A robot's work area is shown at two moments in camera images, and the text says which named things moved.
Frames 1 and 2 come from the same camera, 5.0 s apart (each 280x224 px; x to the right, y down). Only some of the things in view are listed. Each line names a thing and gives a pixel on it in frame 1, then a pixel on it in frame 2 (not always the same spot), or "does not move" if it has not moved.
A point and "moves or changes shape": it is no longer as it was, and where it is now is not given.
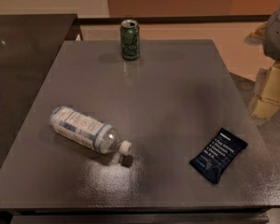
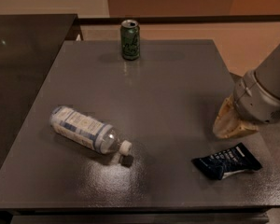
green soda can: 130,35 does not move
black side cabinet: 22,47 does not move
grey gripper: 278,36 → 254,102
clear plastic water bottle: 96,135 does not move
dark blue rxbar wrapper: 217,155 moves or changes shape
